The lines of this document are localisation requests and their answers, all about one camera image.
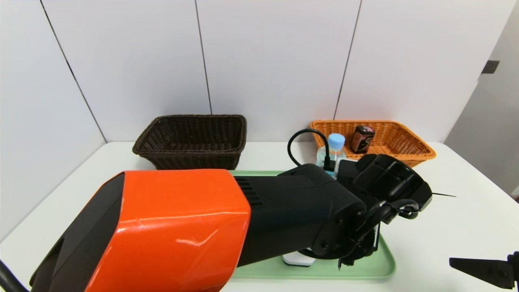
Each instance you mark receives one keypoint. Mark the black wall fixture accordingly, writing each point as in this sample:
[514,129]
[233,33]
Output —
[490,67]

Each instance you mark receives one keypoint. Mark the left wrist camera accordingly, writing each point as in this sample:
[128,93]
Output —
[346,166]

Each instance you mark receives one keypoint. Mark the thin black zip tie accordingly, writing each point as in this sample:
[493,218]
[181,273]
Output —
[444,195]

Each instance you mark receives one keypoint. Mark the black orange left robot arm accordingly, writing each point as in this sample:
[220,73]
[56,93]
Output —
[182,227]

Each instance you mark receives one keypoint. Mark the small black red snack can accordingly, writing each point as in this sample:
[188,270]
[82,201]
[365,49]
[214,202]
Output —
[362,140]

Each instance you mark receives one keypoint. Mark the orange wicker basket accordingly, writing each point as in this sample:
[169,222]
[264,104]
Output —
[405,146]

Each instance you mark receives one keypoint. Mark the clear water bottle blue cap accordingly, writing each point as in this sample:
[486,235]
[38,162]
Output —
[336,142]

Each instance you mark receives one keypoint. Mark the light green plastic tray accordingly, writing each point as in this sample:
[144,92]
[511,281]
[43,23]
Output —
[377,267]

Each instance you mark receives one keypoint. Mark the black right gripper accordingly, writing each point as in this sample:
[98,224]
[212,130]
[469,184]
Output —
[515,263]

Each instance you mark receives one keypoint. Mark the dark brown wicker basket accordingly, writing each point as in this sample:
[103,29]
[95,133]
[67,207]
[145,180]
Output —
[190,138]

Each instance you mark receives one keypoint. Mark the white oblong case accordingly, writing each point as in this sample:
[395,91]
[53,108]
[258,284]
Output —
[298,259]

